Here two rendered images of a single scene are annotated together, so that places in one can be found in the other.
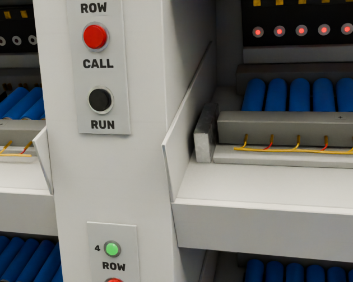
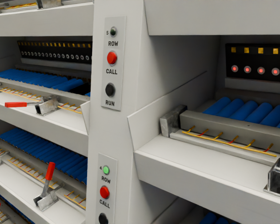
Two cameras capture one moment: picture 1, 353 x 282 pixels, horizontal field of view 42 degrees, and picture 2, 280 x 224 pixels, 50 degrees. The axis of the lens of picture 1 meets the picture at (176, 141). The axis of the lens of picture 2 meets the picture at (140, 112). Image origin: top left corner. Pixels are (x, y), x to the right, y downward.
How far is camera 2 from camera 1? 0.17 m
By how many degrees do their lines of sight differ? 26
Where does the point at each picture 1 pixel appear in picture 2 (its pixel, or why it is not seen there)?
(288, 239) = (187, 189)
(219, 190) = (160, 151)
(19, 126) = not seen: hidden behind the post
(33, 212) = (82, 143)
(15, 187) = (77, 128)
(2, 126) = (86, 99)
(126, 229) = (113, 161)
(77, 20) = (106, 49)
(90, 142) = (105, 111)
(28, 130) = not seen: hidden behind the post
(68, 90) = (99, 83)
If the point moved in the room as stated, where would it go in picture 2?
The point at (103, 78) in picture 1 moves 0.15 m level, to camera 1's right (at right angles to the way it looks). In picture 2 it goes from (113, 79) to (225, 91)
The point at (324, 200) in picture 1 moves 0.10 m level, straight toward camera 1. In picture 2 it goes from (209, 170) to (145, 193)
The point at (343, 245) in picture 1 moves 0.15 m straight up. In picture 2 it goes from (216, 201) to (233, 61)
